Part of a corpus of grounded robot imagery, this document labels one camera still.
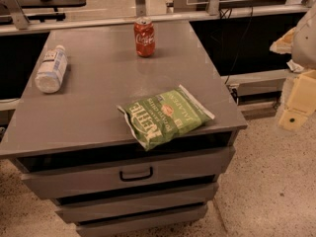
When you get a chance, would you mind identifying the bottom grey drawer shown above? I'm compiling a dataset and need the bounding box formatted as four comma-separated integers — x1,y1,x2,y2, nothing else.
76,203,208,237

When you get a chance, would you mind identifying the black hanging cable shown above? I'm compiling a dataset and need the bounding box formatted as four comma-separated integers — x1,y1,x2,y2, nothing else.
218,7,255,86

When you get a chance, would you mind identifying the green kettle chips bag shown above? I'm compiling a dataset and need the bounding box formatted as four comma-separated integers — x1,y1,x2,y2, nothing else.
118,85,215,151

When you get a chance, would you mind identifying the top grey drawer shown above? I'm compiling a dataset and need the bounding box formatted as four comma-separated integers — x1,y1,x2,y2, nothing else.
22,146,235,199

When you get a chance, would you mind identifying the middle grey drawer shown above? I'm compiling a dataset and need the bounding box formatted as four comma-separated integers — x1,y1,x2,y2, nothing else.
56,182,218,223

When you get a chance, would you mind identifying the red coke can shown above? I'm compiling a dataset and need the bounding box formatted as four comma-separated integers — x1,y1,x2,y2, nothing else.
134,17,155,57

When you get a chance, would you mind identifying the black drawer handle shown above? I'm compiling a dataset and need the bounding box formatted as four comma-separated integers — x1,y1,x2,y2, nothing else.
119,167,153,182

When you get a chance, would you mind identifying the grey drawer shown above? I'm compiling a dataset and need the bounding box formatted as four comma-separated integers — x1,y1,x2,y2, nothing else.
56,182,218,223
22,146,235,199
76,203,208,237

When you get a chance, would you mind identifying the white plastic bottle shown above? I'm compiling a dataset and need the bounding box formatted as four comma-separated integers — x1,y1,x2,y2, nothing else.
35,45,68,94

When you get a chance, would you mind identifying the dark background table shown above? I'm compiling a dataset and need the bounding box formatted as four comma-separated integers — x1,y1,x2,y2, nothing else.
0,0,92,22

